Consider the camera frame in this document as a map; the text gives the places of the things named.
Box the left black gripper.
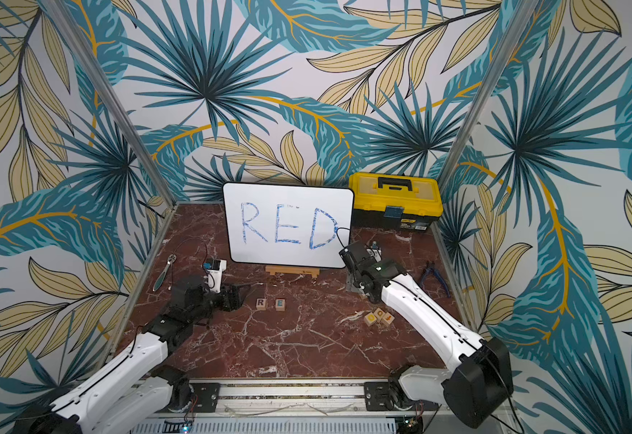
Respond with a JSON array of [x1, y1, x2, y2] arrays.
[[189, 282, 252, 324]]

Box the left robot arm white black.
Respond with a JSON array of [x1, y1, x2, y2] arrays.
[[13, 276, 248, 433]]

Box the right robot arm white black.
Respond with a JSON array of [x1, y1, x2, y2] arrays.
[[340, 242, 514, 429]]

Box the wooden letter block front left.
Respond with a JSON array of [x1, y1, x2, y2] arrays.
[[364, 312, 377, 327]]

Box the white dry-erase board RED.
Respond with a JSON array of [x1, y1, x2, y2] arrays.
[[222, 183, 355, 269]]

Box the wooden letter block J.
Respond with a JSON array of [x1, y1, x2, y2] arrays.
[[381, 312, 395, 327]]

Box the wooden board easel stand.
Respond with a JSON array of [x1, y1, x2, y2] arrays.
[[265, 265, 321, 278]]

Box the yellow black toolbox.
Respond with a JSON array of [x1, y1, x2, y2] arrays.
[[349, 173, 444, 233]]

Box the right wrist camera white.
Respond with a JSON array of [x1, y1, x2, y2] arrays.
[[367, 242, 382, 262]]

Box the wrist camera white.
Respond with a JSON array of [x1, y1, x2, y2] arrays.
[[203, 259, 227, 293], [367, 242, 382, 262]]

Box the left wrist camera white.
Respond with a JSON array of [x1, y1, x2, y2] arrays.
[[203, 259, 227, 293]]

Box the teal handled ratchet wrench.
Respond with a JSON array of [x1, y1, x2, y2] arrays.
[[153, 253, 177, 292]]

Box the blue handled pliers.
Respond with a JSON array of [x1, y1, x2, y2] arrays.
[[418, 261, 452, 298]]

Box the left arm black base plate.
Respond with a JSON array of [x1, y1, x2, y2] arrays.
[[179, 383, 221, 413]]

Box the aluminium front rail frame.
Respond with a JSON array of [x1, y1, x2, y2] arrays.
[[126, 378, 472, 433]]

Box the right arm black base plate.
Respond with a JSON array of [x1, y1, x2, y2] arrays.
[[363, 380, 440, 412]]

